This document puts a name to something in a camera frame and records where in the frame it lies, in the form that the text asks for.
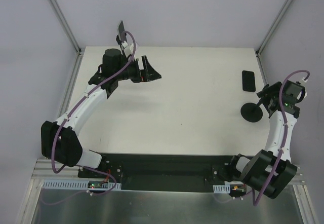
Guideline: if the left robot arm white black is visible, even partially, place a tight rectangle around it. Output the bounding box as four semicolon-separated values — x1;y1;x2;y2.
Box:
41;49;161;178

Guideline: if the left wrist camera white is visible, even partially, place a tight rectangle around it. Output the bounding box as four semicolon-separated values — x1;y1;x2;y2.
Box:
121;41;134;57

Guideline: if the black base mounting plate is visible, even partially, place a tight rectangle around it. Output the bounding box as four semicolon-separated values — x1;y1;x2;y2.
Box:
78;153;232;193

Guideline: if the aluminium corner frame post left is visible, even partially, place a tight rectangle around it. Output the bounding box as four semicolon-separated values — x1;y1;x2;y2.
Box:
37;0;86;56

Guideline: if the aluminium corner frame post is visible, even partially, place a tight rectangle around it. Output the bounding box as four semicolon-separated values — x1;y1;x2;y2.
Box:
256;0;295;57
37;0;86;56

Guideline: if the white slotted cable duct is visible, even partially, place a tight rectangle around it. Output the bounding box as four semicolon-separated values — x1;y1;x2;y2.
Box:
43;180;122;191
213;183;231;194

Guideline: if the black round-base phone stand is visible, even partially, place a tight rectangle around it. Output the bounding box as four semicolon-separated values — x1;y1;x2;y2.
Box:
116;35;127;57

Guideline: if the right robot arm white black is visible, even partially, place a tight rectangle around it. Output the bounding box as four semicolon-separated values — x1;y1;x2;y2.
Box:
228;81;306;199

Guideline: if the white slotted cable duct right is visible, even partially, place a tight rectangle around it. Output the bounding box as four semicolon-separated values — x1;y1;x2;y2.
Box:
213;183;231;194

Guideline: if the black clamp phone stand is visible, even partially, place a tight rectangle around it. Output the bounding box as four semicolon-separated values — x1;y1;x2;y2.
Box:
240;84;270;123

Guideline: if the aluminium corner frame post right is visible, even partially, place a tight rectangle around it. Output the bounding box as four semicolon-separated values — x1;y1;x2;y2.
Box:
256;0;295;57

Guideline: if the black smartphone silver edge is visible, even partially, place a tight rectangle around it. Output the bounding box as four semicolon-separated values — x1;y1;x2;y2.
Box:
117;20;127;42

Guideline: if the aluminium front rail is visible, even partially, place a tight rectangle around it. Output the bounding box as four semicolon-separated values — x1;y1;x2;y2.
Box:
31;158;304;184

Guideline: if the white slotted cable duct left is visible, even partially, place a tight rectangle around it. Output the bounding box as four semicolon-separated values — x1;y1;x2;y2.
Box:
43;180;122;191

